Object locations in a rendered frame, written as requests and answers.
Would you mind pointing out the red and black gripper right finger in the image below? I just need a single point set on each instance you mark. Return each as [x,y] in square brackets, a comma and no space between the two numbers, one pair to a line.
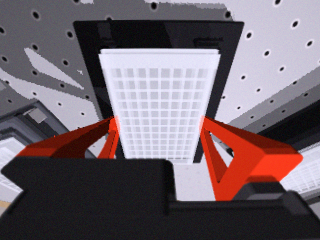
[256,158]

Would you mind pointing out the white well plate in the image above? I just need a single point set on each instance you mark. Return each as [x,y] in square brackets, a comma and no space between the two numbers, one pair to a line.
[306,175]
[163,118]
[9,148]

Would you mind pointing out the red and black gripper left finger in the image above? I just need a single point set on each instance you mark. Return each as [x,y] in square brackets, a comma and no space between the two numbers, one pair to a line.
[73,144]

